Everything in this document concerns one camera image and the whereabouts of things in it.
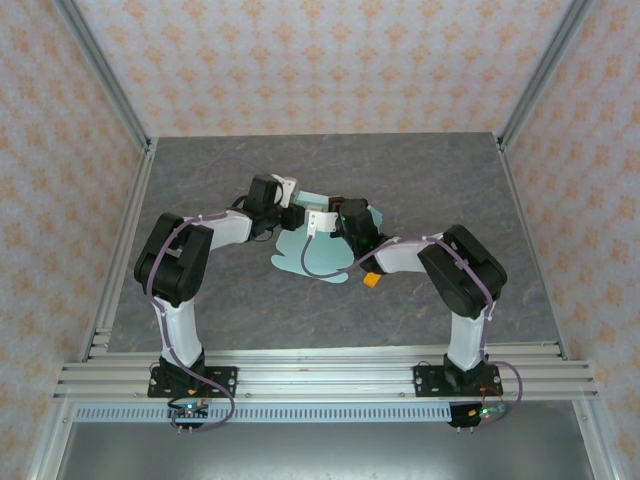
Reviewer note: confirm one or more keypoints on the light teal paper box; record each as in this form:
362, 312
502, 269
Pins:
320, 255

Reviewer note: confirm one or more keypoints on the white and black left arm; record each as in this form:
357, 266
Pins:
175, 330

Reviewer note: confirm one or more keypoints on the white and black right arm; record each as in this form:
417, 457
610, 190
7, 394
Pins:
465, 340

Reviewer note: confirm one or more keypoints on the small orange block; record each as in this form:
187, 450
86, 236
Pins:
371, 281

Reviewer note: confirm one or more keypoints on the left circuit board with LEDs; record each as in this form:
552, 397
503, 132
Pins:
190, 411

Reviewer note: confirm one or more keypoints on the circuit board with leds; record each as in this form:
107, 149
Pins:
190, 411
487, 412

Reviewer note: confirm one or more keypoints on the right circuit board with LEDs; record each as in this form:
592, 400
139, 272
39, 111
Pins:
487, 412

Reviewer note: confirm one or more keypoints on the grey metal sheet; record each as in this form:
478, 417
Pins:
320, 450

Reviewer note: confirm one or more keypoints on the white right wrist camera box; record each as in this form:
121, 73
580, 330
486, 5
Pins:
322, 220

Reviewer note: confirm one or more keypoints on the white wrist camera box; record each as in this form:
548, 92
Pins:
287, 192
322, 220

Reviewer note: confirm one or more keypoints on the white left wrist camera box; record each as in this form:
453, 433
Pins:
287, 192

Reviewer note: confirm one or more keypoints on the aluminium left table rail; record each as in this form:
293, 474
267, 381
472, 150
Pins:
135, 200

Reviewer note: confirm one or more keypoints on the aluminium table rail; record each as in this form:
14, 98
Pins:
517, 200
135, 200

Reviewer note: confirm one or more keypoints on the aluminium base rail beam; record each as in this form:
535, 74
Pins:
320, 380

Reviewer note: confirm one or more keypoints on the aluminium right table rail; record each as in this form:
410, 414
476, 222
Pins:
517, 200

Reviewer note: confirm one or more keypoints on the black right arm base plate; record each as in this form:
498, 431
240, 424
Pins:
427, 382

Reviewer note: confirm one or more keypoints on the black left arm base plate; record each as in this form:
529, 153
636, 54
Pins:
225, 382

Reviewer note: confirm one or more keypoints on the aluminium left frame post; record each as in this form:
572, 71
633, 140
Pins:
106, 75

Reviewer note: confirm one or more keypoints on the aluminium frame post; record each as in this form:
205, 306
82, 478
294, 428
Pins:
106, 75
542, 75

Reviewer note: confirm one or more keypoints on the aluminium right frame post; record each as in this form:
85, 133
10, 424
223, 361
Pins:
542, 75

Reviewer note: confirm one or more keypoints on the aluminium frame leg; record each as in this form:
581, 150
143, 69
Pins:
595, 440
52, 440

